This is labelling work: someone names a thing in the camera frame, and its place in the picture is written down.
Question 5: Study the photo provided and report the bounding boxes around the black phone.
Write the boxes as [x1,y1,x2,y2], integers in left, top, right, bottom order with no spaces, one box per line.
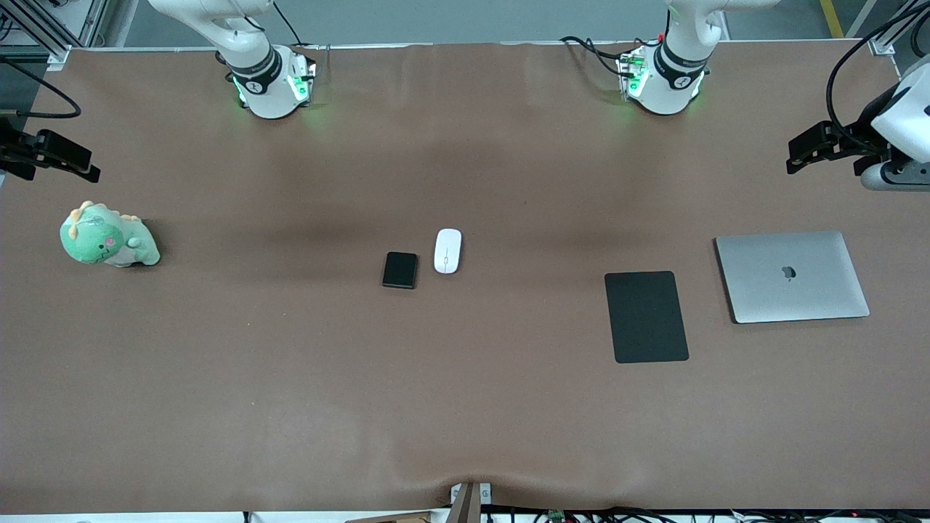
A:
[382,251,419,290]

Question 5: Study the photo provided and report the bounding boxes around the white computer mouse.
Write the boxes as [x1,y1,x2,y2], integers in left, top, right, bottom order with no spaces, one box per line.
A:
[434,228,463,275]

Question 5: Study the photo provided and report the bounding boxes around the black mouse pad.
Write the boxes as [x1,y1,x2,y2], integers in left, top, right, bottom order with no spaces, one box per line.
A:
[604,271,690,364]

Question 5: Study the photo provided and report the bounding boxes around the green dinosaur plush toy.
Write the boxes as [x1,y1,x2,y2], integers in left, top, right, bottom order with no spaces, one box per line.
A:
[60,200,161,268]

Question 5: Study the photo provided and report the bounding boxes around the silver laptop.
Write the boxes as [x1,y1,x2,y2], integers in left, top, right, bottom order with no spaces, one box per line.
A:
[715,231,870,324]

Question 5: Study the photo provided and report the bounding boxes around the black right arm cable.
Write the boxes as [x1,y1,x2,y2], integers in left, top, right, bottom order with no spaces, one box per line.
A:
[0,54,81,119]

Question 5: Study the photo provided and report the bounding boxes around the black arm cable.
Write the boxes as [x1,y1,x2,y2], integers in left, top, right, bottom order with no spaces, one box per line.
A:
[826,7,930,150]
[0,54,81,119]

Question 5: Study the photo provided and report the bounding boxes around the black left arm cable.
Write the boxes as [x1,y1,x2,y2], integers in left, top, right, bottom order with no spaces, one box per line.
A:
[826,7,930,150]

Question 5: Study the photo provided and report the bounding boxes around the aluminium frame post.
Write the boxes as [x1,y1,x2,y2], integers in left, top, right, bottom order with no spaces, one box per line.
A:
[868,0,930,57]
[0,0,110,71]

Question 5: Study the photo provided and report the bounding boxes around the black left base cables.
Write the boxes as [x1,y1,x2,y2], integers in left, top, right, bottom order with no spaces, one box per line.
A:
[559,33,658,78]

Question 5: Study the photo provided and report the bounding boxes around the black right base cable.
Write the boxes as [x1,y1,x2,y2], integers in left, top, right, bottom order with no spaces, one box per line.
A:
[272,0,306,49]

